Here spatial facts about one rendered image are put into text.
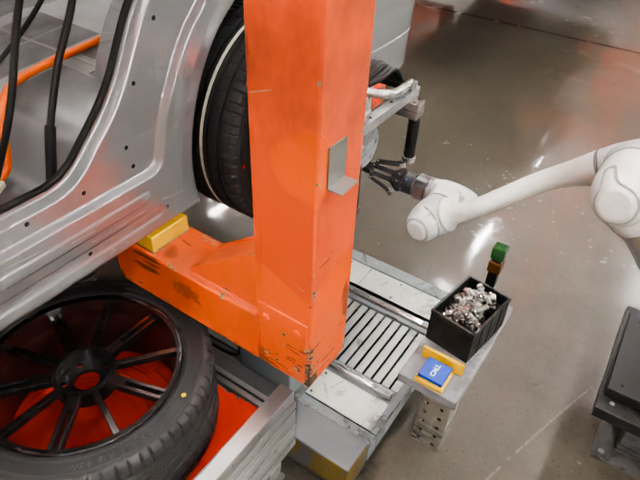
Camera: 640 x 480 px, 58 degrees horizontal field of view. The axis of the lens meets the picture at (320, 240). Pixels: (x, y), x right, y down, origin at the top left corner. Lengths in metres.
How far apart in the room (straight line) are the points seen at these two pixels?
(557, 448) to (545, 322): 0.58
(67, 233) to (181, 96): 0.42
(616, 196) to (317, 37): 0.82
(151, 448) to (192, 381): 0.19
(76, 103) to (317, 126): 0.81
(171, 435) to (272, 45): 0.91
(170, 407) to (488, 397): 1.17
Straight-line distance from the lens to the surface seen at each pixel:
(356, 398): 2.01
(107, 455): 1.45
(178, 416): 1.47
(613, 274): 2.90
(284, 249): 1.20
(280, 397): 1.62
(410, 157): 1.86
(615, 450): 2.23
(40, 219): 1.37
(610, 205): 1.48
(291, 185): 1.09
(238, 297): 1.46
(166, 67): 1.47
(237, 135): 1.58
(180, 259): 1.59
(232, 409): 1.75
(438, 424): 1.92
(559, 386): 2.33
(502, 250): 1.73
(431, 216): 1.74
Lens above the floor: 1.71
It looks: 39 degrees down
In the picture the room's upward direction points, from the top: 3 degrees clockwise
